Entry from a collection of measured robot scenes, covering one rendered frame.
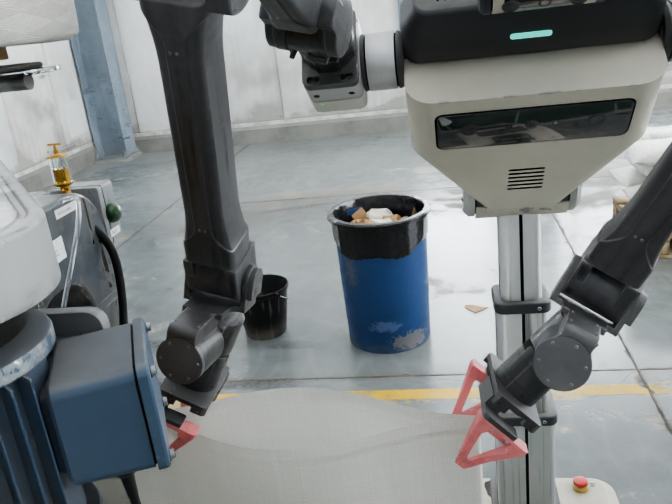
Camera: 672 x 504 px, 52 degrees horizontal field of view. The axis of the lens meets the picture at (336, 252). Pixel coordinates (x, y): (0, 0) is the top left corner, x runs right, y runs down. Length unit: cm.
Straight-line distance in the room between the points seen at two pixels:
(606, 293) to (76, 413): 53
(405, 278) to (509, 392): 228
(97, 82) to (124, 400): 905
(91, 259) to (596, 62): 78
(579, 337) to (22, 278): 50
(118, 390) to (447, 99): 70
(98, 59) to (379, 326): 697
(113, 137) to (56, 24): 897
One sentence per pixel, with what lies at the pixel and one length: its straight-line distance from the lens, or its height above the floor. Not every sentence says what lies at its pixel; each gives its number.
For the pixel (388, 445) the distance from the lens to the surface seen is 86.
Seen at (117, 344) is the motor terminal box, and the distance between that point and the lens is 56.
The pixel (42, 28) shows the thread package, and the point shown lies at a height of 154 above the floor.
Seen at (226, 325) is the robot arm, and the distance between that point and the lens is 82.
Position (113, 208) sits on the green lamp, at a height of 129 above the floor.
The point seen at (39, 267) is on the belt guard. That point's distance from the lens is 51.
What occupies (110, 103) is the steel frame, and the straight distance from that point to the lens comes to 950.
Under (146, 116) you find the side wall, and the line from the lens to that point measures 960.
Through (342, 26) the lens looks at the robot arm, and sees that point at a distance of 95.
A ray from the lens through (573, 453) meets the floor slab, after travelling 260.
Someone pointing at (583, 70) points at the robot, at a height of 140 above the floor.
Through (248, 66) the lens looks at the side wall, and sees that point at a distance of 906.
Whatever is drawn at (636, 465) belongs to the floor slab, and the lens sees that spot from 258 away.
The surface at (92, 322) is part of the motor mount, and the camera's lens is 61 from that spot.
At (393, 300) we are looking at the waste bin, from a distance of 309.
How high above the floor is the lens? 153
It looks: 19 degrees down
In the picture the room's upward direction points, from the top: 7 degrees counter-clockwise
